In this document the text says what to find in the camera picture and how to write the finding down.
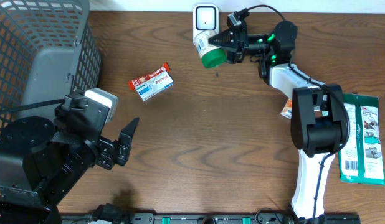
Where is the green lid glass jar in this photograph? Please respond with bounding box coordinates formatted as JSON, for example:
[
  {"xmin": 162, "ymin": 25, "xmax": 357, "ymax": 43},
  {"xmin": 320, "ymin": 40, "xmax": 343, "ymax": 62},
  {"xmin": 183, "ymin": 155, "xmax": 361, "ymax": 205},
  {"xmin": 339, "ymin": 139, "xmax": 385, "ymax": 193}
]
[{"xmin": 194, "ymin": 29, "xmax": 226, "ymax": 68}]

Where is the white Panadol medicine box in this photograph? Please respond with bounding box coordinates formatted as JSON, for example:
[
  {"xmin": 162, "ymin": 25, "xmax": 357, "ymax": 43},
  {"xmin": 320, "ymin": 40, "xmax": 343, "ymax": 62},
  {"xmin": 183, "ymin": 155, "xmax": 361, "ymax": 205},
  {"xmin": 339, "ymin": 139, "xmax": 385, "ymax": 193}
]
[{"xmin": 135, "ymin": 71, "xmax": 174, "ymax": 101}]

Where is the red snack stick sachet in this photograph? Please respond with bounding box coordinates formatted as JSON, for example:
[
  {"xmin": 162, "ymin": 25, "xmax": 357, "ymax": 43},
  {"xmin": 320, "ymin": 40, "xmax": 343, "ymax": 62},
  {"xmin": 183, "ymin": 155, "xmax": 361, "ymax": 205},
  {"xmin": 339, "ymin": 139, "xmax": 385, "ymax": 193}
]
[{"xmin": 128, "ymin": 62, "xmax": 170, "ymax": 90}]

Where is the orange small carton box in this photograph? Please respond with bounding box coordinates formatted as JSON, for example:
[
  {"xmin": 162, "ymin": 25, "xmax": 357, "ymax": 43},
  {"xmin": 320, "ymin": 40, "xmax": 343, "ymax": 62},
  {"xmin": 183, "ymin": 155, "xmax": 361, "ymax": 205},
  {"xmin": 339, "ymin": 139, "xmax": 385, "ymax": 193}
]
[{"xmin": 280, "ymin": 99, "xmax": 292, "ymax": 119}]

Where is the green white wipes packet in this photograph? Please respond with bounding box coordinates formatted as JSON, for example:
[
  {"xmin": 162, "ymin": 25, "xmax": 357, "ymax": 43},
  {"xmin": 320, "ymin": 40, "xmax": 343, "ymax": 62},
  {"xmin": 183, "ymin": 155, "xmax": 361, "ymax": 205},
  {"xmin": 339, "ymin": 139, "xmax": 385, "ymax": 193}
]
[{"xmin": 338, "ymin": 93, "xmax": 385, "ymax": 185}]

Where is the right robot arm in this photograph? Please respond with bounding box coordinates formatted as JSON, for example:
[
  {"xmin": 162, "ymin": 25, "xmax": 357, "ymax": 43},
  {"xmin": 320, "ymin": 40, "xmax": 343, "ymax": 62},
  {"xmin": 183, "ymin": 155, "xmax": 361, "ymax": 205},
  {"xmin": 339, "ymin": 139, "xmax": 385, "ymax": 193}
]
[{"xmin": 208, "ymin": 20, "xmax": 350, "ymax": 223}]

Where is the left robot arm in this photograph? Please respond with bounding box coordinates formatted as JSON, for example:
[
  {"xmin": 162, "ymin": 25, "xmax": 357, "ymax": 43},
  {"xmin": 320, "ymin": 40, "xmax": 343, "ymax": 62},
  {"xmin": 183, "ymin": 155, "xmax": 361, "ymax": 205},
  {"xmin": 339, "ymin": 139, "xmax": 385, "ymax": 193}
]
[{"xmin": 0, "ymin": 93, "xmax": 140, "ymax": 223}]

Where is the white barcode scanner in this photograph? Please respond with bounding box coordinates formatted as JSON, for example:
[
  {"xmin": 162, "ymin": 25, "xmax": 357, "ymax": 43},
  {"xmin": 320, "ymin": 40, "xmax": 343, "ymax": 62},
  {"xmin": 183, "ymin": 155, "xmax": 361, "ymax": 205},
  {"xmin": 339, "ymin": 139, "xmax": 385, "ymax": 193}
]
[{"xmin": 192, "ymin": 4, "xmax": 220, "ymax": 40}]

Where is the grey plastic mesh basket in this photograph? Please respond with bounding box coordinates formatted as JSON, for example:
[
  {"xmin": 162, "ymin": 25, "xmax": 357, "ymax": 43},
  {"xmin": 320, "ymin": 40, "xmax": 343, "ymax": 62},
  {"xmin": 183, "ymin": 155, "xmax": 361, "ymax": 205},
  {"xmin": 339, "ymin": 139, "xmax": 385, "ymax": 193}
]
[{"xmin": 0, "ymin": 0, "xmax": 103, "ymax": 138}]

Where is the black left camera cable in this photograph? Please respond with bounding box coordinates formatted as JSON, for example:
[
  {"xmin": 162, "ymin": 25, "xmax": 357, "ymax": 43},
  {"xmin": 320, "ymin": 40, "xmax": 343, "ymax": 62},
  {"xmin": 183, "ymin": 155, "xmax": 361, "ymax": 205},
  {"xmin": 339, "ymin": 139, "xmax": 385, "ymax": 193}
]
[{"xmin": 0, "ymin": 98, "xmax": 65, "ymax": 116}]

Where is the black camera cable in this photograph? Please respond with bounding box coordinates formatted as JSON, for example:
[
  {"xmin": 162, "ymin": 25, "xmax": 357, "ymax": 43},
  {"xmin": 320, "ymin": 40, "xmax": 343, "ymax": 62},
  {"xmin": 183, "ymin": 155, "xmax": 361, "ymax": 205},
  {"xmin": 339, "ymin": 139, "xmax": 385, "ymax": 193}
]
[
  {"xmin": 0, "ymin": 98, "xmax": 65, "ymax": 116},
  {"xmin": 239, "ymin": 4, "xmax": 351, "ymax": 220}
]

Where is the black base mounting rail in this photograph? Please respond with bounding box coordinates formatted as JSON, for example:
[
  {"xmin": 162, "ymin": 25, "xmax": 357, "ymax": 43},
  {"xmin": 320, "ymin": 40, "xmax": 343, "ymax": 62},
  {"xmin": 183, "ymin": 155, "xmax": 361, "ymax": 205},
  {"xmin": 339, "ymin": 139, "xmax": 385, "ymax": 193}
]
[{"xmin": 61, "ymin": 204, "xmax": 361, "ymax": 224}]

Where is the black right camera cable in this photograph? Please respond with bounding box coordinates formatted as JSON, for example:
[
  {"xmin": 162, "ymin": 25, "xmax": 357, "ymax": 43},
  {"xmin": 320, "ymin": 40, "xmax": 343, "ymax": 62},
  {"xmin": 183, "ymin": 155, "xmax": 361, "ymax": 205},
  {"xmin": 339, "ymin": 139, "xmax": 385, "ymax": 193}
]
[{"xmin": 239, "ymin": 4, "xmax": 351, "ymax": 220}]

